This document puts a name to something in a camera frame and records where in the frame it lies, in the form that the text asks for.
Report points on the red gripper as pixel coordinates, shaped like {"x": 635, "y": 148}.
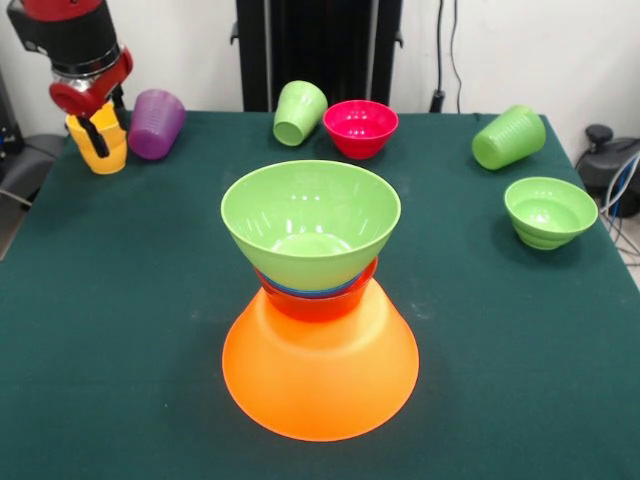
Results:
{"x": 75, "y": 100}

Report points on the yellow ribbed cup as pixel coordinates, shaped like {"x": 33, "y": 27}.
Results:
{"x": 107, "y": 160}

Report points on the large green bowl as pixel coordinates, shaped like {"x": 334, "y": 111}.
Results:
{"x": 310, "y": 210}

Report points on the blue ribbed bowl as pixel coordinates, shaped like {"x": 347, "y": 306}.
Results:
{"x": 310, "y": 294}

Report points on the red bowl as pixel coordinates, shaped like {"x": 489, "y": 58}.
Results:
{"x": 315, "y": 307}

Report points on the large orange bowl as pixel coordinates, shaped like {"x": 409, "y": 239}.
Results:
{"x": 320, "y": 380}

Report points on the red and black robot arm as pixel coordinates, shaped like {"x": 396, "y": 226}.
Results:
{"x": 65, "y": 35}

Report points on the purple cup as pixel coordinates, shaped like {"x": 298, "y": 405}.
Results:
{"x": 152, "y": 127}

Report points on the black chair base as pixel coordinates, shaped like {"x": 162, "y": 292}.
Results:
{"x": 607, "y": 160}
{"x": 35, "y": 160}

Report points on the green ribbed cup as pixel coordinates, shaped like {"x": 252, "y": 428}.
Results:
{"x": 300, "y": 110}

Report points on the pink bowl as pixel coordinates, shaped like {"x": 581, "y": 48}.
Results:
{"x": 360, "y": 130}

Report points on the green smooth cup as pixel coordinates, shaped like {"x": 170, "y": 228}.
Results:
{"x": 510, "y": 135}

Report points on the small green ribbed bowl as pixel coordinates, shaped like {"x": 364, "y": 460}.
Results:
{"x": 550, "y": 210}

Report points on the dark green tablecloth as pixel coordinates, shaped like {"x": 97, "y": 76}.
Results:
{"x": 500, "y": 350}

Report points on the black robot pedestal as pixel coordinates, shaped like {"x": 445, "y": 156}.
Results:
{"x": 310, "y": 50}

